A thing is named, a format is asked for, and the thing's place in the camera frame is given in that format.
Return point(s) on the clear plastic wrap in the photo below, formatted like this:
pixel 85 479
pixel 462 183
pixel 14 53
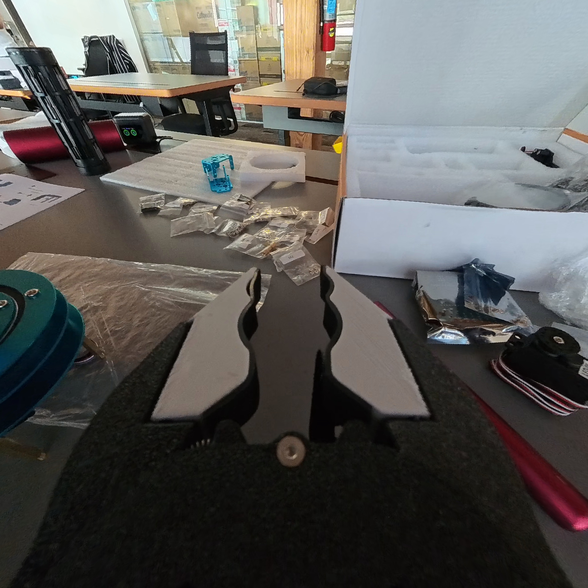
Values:
pixel 567 289

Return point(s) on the white cardboard box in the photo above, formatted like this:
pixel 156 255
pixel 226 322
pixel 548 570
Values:
pixel 413 239

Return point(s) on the pile of small hardware bags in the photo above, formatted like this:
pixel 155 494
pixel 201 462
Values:
pixel 239 229

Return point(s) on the blue toy robot arm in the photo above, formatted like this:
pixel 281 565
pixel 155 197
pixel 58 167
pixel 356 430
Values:
pixel 32 330

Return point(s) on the silver antistatic bag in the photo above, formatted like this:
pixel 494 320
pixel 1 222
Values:
pixel 459 312

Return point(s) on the wooden post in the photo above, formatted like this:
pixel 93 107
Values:
pixel 303 41

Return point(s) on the red metal tube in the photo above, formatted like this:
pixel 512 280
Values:
pixel 46 140

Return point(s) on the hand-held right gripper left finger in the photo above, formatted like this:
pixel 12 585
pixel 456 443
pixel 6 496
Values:
pixel 206 358

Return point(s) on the black pouch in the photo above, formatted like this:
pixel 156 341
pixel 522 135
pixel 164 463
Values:
pixel 321 86

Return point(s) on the large clear plastic bag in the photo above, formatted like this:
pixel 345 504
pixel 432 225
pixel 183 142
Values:
pixel 138 285

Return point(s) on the bubble wrap bundle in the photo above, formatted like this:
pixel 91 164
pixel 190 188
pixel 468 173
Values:
pixel 574 183

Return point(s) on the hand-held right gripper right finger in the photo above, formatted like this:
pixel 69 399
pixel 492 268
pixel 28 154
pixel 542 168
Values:
pixel 376 367

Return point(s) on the blue metal bracket assembly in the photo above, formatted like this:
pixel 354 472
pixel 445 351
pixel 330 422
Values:
pixel 218 177

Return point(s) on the open instruction booklet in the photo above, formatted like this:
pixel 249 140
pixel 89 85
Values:
pixel 27 197

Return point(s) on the white foam block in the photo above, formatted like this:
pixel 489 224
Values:
pixel 250 172

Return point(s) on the small black display device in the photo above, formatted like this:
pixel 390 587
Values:
pixel 133 131

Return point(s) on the white foam sheet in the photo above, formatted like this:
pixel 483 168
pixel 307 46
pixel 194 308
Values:
pixel 174 165

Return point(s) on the wooden office desk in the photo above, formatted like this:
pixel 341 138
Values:
pixel 156 82
pixel 285 94

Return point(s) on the black mesh office chair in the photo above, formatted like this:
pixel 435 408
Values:
pixel 209 55

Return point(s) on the black perforated cylinder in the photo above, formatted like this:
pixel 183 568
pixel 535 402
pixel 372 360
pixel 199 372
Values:
pixel 59 105

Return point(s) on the red screwdriver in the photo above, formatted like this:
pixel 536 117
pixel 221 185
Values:
pixel 528 459

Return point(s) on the black servo motor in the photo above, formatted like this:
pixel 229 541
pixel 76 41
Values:
pixel 551 344

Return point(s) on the office chair with striped jacket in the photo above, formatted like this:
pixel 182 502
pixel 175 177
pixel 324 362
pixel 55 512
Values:
pixel 108 55

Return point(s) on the red fire extinguisher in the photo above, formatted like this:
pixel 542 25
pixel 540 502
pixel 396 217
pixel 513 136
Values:
pixel 328 32

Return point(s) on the stack of cardboard boxes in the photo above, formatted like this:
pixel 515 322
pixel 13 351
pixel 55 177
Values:
pixel 257 55

